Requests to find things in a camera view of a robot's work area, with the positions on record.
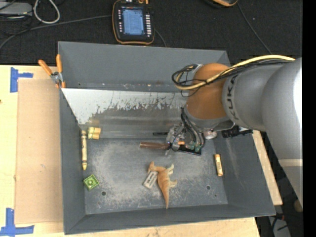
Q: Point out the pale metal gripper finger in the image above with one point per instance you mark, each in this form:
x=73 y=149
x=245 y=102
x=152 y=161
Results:
x=172 y=143
x=169 y=152

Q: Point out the brown cylinder stick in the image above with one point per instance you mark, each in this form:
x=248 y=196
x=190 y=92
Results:
x=153 y=145

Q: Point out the orange toy dinosaur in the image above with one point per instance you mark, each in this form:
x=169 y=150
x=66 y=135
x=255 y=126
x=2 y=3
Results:
x=164 y=180

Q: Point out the grey metal bin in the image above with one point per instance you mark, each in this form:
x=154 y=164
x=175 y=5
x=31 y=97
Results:
x=128 y=171

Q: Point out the orange and yellow short cylinder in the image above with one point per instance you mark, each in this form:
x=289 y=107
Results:
x=218 y=165

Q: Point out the yellow and green spool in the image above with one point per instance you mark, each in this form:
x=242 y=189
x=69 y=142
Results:
x=94 y=133

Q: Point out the green toy brick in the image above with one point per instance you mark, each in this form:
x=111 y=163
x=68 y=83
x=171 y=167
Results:
x=91 y=182

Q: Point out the yellow crayon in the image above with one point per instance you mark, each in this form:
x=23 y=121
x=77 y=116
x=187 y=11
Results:
x=84 y=149

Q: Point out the brown cardboard board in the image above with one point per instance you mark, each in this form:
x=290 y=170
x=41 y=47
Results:
x=37 y=144

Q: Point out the black cylinder on white bracket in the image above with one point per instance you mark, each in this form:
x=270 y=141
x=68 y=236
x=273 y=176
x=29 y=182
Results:
x=230 y=132

